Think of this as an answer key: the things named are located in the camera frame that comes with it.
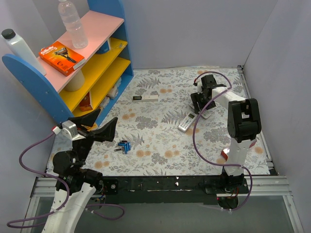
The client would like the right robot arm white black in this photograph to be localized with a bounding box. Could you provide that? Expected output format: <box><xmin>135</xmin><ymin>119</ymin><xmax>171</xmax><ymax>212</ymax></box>
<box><xmin>190</xmin><ymin>71</ymin><xmax>261</xmax><ymax>193</ymax></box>

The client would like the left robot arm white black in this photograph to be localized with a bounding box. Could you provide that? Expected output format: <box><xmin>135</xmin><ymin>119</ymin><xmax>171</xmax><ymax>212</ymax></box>
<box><xmin>43</xmin><ymin>110</ymin><xmax>118</xmax><ymax>233</ymax></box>

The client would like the floral patterned table mat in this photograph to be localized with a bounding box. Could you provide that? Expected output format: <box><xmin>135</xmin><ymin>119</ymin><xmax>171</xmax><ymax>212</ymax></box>
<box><xmin>46</xmin><ymin>67</ymin><xmax>271</xmax><ymax>177</ymax></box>

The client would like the blue pink yellow shelf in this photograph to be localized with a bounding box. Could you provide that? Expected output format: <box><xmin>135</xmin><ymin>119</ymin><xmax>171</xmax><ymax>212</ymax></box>
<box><xmin>2</xmin><ymin>0</ymin><xmax>133</xmax><ymax>123</ymax></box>

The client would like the red silver battery box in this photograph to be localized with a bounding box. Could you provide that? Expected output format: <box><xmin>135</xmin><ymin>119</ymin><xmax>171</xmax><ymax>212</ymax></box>
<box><xmin>221</xmin><ymin>141</ymin><xmax>256</xmax><ymax>161</ymax></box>

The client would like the white bottle black cap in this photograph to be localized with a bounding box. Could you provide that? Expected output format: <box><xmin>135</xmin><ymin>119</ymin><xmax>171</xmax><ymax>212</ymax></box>
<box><xmin>1</xmin><ymin>29</ymin><xmax>47</xmax><ymax>76</ymax></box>

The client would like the orange Gillette razor box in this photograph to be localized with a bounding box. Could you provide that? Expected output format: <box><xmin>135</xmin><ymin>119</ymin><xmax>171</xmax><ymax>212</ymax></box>
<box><xmin>38</xmin><ymin>41</ymin><xmax>86</xmax><ymax>76</ymax></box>

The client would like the beige cylinder container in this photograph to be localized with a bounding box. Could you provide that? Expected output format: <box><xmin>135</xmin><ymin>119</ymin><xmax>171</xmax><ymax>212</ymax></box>
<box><xmin>64</xmin><ymin>70</ymin><xmax>85</xmax><ymax>92</ymax></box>

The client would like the clear plastic water bottle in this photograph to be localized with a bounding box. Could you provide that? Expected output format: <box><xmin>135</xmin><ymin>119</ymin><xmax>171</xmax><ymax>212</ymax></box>
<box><xmin>58</xmin><ymin>0</ymin><xmax>88</xmax><ymax>49</ymax></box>

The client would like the white slim remote black end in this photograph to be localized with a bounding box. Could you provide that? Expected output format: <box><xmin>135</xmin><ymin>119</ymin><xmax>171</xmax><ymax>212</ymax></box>
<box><xmin>133</xmin><ymin>95</ymin><xmax>158</xmax><ymax>102</ymax></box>

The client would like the orange box on shelf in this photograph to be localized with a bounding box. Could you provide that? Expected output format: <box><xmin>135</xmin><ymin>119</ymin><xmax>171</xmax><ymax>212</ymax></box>
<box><xmin>79</xmin><ymin>91</ymin><xmax>93</xmax><ymax>112</ymax></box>

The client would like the white air conditioner remote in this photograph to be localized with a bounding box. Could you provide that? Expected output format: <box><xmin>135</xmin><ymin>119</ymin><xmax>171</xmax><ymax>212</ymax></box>
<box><xmin>177</xmin><ymin>112</ymin><xmax>197</xmax><ymax>132</ymax></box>

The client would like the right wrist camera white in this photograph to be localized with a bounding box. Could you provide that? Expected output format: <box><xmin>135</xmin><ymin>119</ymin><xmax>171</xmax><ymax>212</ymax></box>
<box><xmin>193</xmin><ymin>80</ymin><xmax>203</xmax><ymax>94</ymax></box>

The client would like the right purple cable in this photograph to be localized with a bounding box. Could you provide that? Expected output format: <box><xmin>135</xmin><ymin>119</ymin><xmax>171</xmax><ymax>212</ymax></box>
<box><xmin>193</xmin><ymin>70</ymin><xmax>253</xmax><ymax>212</ymax></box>

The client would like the grey beige remote control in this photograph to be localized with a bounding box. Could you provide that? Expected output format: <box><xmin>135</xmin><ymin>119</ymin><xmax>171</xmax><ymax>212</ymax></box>
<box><xmin>189</xmin><ymin>103</ymin><xmax>212</xmax><ymax>119</ymax></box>

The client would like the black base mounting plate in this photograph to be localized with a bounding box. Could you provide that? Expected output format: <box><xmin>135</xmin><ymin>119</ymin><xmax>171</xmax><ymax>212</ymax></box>
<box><xmin>104</xmin><ymin>175</ymin><xmax>249</xmax><ymax>205</ymax></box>

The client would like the pile of blue batteries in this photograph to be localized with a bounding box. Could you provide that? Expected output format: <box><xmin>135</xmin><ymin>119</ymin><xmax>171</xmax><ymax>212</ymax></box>
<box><xmin>114</xmin><ymin>140</ymin><xmax>131</xmax><ymax>154</ymax></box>

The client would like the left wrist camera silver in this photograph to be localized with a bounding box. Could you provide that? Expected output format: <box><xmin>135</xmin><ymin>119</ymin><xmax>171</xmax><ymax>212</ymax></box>
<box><xmin>52</xmin><ymin>120</ymin><xmax>79</xmax><ymax>141</ymax></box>

